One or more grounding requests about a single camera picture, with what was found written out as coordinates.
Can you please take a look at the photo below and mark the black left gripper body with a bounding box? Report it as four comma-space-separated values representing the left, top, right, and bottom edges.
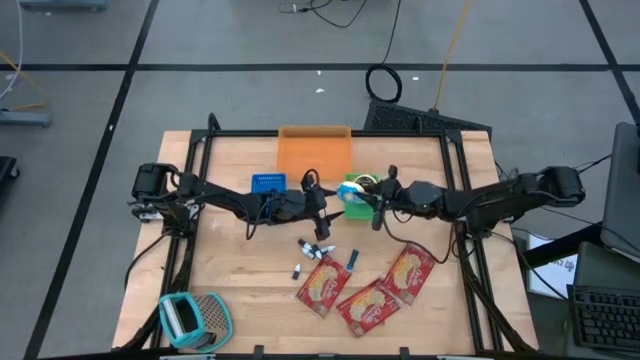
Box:
285, 184, 330, 222

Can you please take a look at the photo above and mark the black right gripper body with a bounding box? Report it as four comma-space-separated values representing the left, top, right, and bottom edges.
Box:
373, 178, 406, 213

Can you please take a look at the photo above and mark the toy donut with blue icing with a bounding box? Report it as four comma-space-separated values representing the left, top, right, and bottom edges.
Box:
335, 180, 374, 206

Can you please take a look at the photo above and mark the red snack packet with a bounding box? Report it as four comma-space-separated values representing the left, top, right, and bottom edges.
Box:
335, 278, 402, 337
295, 254, 353, 319
380, 243, 436, 306

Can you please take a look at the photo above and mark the green plastic basket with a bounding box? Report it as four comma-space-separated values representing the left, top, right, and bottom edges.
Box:
343, 173, 381, 221

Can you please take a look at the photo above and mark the orange plastic tray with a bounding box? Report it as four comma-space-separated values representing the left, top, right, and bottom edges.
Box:
276, 124, 354, 182

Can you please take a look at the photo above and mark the blue plastic basket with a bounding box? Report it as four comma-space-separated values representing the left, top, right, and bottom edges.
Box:
250, 173, 288, 219

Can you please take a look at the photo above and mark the teal box grater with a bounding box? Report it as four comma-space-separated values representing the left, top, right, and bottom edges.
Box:
158, 291, 234, 350

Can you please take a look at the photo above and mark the black metal bar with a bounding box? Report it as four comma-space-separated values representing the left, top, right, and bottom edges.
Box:
519, 222, 604, 269

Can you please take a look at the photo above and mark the white paper sheet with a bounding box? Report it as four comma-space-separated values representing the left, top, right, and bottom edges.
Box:
527, 234, 579, 300

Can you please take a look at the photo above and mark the black open laptop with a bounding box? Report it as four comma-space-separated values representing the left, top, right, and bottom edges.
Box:
566, 241, 640, 359

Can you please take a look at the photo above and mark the grey metal floor base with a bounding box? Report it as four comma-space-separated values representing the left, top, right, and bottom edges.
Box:
18, 0, 109, 12
0, 109, 53, 128

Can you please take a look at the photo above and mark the black floor equipment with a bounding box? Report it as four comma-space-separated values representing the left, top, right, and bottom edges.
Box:
0, 155, 21, 201

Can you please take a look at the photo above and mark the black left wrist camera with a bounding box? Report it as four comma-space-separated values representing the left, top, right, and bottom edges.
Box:
313, 213, 332, 242

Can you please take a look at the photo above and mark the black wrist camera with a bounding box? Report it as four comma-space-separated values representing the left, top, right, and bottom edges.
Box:
313, 213, 332, 242
371, 199, 385, 232

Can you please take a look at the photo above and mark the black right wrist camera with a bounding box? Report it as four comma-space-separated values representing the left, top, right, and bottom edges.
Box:
371, 199, 385, 232

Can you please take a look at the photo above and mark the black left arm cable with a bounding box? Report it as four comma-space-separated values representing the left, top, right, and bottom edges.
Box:
243, 168, 321, 241

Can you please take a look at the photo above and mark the black aluminium table frame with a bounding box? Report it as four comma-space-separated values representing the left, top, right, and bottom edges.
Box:
112, 112, 539, 359

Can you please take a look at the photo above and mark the coiled black floor cable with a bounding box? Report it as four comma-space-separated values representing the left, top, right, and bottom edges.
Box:
364, 0, 404, 105

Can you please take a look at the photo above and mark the long yellow cable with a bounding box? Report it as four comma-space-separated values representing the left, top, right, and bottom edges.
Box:
432, 0, 473, 112

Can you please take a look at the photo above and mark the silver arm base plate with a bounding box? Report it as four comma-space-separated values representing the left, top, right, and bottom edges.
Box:
130, 202, 164, 225

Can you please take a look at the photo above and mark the thin black floor cable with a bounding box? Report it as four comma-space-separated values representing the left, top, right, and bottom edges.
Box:
277, 0, 371, 29

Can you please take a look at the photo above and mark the thin yellow floor cable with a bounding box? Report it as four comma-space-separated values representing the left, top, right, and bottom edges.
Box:
0, 49, 49, 112

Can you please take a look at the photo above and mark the white floor cable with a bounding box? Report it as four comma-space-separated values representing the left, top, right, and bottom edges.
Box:
0, 0, 25, 101

